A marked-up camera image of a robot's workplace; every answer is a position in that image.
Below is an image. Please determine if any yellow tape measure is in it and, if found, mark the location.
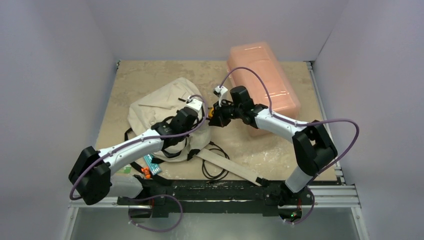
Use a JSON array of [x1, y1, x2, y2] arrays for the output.
[[207, 107, 215, 119]]

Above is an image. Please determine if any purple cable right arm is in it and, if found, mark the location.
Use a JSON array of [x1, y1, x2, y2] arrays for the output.
[[218, 66, 360, 226]]

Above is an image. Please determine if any beige backpack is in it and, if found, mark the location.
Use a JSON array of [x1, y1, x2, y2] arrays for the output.
[[127, 77, 268, 186]]

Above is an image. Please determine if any orange translucent plastic box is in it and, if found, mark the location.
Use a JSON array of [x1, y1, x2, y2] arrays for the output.
[[226, 41, 302, 137]]

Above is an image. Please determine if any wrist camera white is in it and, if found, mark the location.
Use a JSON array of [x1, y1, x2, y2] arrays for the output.
[[213, 85, 228, 107], [185, 96, 204, 114]]

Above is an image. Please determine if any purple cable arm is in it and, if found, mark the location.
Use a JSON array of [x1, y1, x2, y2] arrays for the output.
[[218, 66, 360, 226], [68, 94, 210, 202]]

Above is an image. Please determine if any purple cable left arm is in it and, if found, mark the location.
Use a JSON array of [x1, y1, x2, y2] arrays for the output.
[[68, 94, 210, 202]]

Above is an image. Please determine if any orange small clip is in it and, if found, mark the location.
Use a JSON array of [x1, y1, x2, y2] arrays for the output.
[[141, 166, 152, 179]]

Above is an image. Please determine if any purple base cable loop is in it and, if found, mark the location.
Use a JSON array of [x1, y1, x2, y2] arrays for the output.
[[128, 194, 184, 233]]

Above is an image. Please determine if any black aluminium base frame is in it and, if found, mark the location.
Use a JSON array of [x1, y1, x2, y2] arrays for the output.
[[67, 178, 362, 220]]

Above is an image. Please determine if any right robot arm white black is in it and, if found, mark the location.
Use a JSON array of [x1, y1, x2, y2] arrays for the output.
[[208, 86, 338, 204]]

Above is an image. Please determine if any black usb cable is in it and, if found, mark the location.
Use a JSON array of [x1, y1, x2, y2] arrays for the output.
[[201, 141, 231, 181]]

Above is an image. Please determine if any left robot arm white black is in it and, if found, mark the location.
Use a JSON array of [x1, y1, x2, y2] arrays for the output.
[[68, 106, 202, 205]]

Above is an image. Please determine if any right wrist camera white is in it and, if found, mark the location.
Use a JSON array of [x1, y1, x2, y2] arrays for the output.
[[213, 85, 228, 107]]

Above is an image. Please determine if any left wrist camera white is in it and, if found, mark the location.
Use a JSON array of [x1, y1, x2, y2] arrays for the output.
[[185, 96, 204, 114]]

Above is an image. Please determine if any banana toy card pack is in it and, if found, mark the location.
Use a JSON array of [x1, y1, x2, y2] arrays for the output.
[[119, 164, 132, 174]]

